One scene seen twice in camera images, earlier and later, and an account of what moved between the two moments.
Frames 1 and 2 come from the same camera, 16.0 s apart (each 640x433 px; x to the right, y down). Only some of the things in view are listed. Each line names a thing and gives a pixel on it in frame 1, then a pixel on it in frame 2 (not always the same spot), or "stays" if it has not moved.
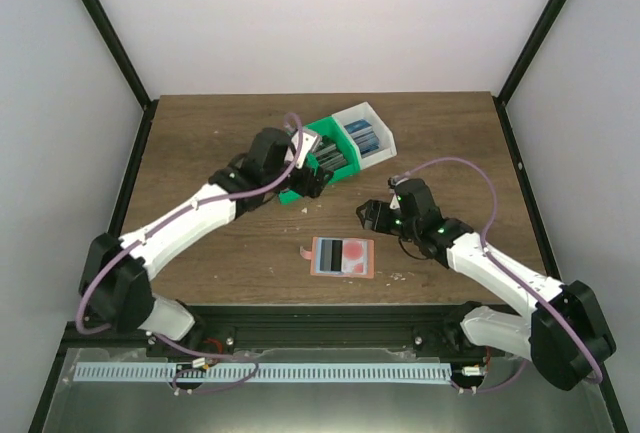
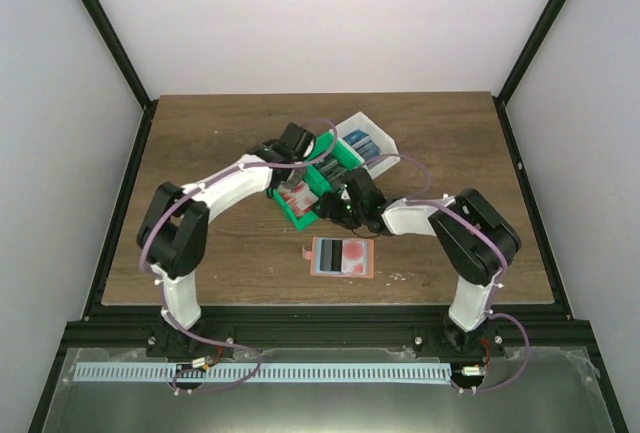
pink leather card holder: x=350 y=257 stays
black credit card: x=331 y=255 stays
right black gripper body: x=408 y=228 → x=347 y=216
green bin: x=289 y=197 → x=298 y=222
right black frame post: x=540 y=31 stays
